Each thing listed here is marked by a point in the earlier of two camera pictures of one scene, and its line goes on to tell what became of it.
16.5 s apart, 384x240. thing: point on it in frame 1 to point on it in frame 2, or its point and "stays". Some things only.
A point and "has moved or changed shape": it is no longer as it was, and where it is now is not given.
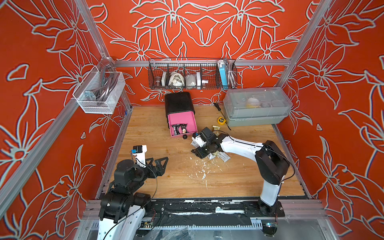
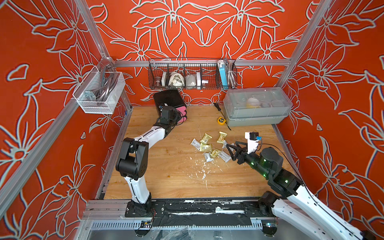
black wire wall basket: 192,73 stays
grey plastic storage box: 252,106 stays
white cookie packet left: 194,143 stays
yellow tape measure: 221,121 stays
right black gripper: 199,153 to 238,153
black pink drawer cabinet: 179,111 has moved or changed shape
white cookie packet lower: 224,156 stays
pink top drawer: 187,118 to 182,109
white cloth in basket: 176,80 stays
